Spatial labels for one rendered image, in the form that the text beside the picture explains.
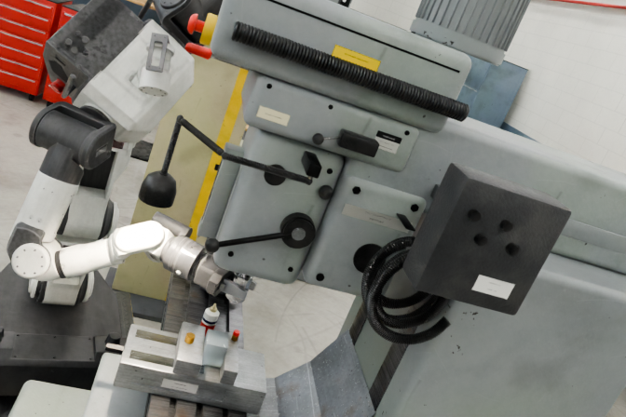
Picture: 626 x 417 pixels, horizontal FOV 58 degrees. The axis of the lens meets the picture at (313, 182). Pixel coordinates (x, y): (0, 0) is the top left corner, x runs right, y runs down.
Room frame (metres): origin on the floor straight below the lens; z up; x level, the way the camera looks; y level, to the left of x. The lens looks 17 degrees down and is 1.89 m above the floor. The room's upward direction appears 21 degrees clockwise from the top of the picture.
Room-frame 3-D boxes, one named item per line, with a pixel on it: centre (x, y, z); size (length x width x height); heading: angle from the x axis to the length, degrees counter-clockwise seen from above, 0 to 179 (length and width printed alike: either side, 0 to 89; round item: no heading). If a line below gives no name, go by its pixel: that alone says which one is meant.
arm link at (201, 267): (1.17, 0.16, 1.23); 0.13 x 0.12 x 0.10; 170
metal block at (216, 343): (1.18, 0.08, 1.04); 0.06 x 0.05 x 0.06; 14
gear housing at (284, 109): (1.16, 0.03, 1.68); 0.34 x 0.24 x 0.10; 105
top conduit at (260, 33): (1.02, 0.00, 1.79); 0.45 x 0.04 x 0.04; 105
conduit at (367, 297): (1.03, -0.24, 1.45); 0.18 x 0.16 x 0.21; 105
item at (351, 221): (1.20, -0.12, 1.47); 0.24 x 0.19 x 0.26; 15
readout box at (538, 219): (0.91, -0.31, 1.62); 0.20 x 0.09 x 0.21; 105
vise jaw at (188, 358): (1.16, 0.13, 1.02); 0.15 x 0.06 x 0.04; 14
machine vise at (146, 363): (1.17, 0.11, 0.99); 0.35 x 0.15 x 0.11; 104
